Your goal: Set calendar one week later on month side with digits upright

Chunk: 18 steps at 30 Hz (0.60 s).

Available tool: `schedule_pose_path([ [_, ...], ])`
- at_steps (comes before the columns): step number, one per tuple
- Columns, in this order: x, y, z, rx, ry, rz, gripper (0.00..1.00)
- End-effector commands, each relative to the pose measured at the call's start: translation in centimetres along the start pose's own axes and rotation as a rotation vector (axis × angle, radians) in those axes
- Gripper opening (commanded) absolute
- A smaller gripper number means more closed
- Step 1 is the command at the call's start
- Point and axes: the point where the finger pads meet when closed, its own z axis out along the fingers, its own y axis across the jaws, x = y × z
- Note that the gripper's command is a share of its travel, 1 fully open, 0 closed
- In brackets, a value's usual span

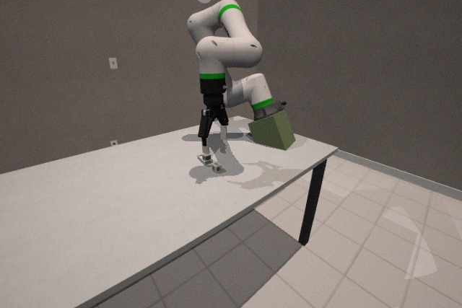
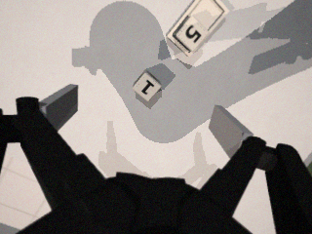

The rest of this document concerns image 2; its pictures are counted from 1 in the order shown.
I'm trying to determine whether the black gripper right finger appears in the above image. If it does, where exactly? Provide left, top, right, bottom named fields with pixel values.
left=175, top=105, right=312, bottom=234

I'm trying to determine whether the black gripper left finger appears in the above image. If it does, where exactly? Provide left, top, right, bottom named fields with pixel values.
left=0, top=84, right=136, bottom=234

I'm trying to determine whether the beige open tray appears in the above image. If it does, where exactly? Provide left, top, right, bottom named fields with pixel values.
left=166, top=0, right=228, bottom=57

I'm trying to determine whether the white cube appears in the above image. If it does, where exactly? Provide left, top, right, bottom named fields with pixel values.
left=133, top=69, right=162, bottom=101
left=174, top=16, right=210, bottom=52

